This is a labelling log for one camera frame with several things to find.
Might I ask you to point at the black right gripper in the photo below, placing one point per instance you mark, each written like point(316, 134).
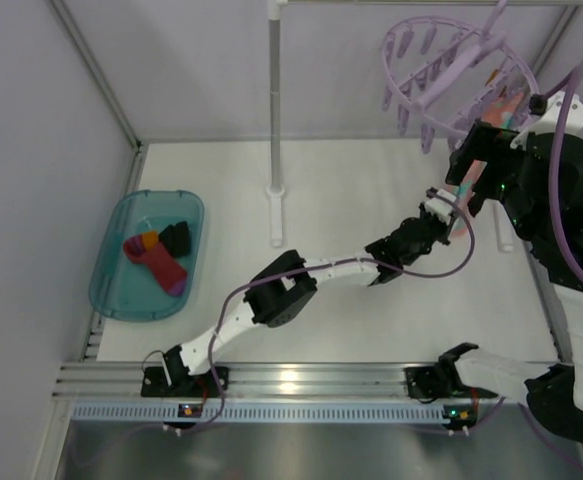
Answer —
point(478, 151)

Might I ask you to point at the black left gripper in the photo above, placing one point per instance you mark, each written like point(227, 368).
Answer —
point(434, 220)

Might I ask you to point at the pink patterned sock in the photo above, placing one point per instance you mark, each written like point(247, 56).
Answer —
point(500, 113)

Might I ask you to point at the lilac round clip hanger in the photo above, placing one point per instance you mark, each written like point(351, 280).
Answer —
point(443, 74)

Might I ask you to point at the black sock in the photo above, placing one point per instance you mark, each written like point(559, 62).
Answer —
point(176, 239)

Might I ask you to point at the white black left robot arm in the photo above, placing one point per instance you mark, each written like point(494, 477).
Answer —
point(280, 292)

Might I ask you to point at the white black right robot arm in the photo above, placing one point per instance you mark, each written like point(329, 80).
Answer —
point(554, 396)

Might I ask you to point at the white grey rack pole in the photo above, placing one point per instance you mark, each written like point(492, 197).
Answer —
point(275, 189)

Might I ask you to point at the teal transparent plastic bin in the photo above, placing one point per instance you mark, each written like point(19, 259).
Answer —
point(145, 267)

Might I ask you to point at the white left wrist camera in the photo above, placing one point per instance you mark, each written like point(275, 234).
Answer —
point(441, 204)

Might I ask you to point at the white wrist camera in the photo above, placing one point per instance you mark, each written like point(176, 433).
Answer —
point(441, 204)
point(546, 123)

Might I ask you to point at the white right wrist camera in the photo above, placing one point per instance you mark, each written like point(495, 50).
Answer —
point(546, 123)

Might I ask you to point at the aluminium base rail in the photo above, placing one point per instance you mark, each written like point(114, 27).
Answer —
point(112, 380)

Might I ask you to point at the grey slotted cable duct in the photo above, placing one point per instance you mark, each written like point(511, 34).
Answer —
point(277, 413)

